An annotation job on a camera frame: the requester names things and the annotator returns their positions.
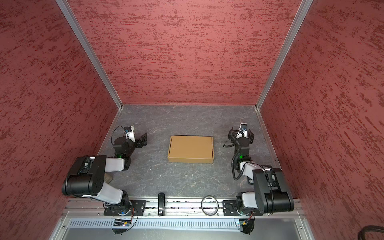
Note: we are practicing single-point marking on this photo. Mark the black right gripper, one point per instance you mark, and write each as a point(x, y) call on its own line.
point(230, 136)

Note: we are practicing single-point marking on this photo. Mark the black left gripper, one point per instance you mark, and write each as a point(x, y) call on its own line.
point(140, 145)

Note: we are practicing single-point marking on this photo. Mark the brown cardboard box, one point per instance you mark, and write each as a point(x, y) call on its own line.
point(191, 149)

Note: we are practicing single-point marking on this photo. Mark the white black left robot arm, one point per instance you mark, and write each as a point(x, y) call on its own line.
point(86, 177)

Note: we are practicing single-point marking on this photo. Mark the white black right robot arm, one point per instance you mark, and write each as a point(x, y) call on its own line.
point(271, 193)

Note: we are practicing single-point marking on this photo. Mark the small glass jar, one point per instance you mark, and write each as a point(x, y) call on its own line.
point(108, 178)

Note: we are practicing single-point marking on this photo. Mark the black handheld device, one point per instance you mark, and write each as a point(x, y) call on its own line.
point(161, 204)

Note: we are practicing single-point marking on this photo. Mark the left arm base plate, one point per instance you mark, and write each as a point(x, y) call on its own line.
point(135, 207)

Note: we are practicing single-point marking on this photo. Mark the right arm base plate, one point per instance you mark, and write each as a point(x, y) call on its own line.
point(230, 209)

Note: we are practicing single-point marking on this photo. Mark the aluminium front rail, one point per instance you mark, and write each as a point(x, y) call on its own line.
point(174, 207)

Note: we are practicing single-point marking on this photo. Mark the white slotted cable duct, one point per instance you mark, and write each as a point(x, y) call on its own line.
point(169, 224)

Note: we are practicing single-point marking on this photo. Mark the right rear aluminium corner post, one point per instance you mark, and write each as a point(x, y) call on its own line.
point(291, 35)

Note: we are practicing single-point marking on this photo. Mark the aluminium corner post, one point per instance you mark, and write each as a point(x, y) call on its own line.
point(79, 33)
point(291, 35)

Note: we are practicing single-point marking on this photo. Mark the left rear aluminium corner post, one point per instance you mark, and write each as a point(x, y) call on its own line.
point(79, 33)

